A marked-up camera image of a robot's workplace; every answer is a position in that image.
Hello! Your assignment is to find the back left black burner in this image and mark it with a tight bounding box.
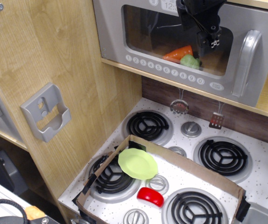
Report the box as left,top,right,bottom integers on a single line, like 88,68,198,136
121,110,174,146

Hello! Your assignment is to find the black burner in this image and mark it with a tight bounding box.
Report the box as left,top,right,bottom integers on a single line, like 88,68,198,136
90,156,141,203
193,136,253,184
161,188,229,224
121,110,174,146

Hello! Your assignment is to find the front right black burner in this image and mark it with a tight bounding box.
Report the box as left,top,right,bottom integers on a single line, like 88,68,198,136
161,188,229,224

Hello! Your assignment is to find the grey front stove knob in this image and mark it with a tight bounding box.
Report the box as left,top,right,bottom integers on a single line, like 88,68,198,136
123,209,149,224

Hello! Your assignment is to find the back right black burner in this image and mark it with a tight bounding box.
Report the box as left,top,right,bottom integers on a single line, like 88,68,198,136
193,136,253,184

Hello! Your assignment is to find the wooden microwave shelf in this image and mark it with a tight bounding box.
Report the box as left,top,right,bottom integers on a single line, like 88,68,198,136
101,58,268,117

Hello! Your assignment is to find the front left black burner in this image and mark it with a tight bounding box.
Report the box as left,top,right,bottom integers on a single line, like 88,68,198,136
90,156,141,203

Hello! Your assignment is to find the grey back stove knob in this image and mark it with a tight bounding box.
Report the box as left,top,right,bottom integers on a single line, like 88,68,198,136
181,121,202,138

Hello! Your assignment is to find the grey wall phone holder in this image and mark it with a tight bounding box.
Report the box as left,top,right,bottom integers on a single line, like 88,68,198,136
20,83,71,142

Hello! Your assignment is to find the black braided cable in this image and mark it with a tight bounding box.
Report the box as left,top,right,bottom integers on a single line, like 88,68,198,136
0,199,28,224

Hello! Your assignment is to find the black box on floor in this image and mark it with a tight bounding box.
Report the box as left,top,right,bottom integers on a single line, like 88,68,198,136
0,150,28,196

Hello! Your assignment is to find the light green toy plate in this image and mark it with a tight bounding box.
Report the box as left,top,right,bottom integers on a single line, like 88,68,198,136
118,148,158,180

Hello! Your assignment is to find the hanging silver toy strainer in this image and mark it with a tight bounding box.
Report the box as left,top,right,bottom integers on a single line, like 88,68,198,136
169,88,189,116

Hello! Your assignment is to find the brown cardboard barrier frame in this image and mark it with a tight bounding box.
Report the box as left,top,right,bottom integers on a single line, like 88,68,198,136
73,135,250,224

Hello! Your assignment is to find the grey middle stove knob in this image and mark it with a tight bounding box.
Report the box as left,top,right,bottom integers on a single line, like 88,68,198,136
168,146,187,157

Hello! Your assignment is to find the hanging toy spatula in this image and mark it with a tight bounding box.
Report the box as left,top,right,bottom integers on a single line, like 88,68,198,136
209,101,225,130

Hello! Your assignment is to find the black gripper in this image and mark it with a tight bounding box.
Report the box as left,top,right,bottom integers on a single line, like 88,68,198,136
176,0,226,57

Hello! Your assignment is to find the grey centre stove knob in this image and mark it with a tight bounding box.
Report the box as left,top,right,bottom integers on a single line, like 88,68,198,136
145,175,169,195

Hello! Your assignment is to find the grey stove knob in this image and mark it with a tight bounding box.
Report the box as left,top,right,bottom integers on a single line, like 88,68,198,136
123,209,149,224
168,146,187,157
145,175,169,195
181,121,202,138

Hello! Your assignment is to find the red toy cheese wedge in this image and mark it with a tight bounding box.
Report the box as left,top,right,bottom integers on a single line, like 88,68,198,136
136,187,164,208

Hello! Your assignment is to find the grey toy microwave door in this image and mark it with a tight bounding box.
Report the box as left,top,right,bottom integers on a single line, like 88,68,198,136
93,0,268,106

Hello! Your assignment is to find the green toy lettuce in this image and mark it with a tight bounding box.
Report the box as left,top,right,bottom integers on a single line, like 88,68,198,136
180,54,200,70

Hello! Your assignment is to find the orange toy carrot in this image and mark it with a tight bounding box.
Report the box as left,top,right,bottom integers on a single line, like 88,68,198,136
162,45,193,63

